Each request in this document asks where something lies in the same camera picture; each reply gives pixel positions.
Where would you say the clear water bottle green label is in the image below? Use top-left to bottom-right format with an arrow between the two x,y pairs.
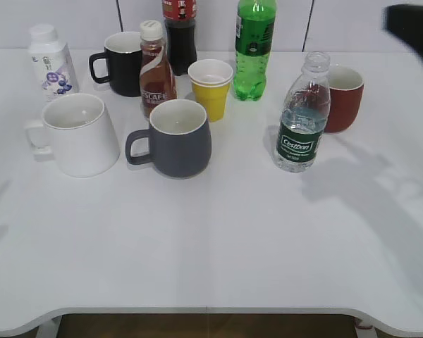
274,52 -> 331,173

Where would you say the white mug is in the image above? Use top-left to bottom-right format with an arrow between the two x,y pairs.
24,93 -> 121,177

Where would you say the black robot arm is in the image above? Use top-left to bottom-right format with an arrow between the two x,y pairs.
384,4 -> 423,60

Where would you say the grey mug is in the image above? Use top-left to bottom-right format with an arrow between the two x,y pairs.
125,99 -> 212,178

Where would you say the black mug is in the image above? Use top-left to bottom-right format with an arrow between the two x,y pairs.
88,31 -> 142,97

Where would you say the red mug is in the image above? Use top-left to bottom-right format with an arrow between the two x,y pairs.
324,65 -> 364,133

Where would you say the Nescafe coffee bottle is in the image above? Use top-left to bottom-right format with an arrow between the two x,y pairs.
140,20 -> 177,119

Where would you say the green soda bottle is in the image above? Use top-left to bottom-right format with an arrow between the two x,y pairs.
233,0 -> 277,101

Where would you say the cola bottle red label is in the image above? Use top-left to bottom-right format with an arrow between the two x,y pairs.
161,0 -> 197,76

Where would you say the white yogurt drink bottle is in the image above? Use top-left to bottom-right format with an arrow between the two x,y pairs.
28,24 -> 80,101

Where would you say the white table leg right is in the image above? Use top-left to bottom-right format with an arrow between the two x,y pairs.
354,318 -> 378,338

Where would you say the white table leg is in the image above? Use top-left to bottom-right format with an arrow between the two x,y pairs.
354,318 -> 378,338
35,315 -> 62,338

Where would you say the white table leg left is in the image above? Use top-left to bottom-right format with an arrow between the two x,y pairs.
35,315 -> 62,338

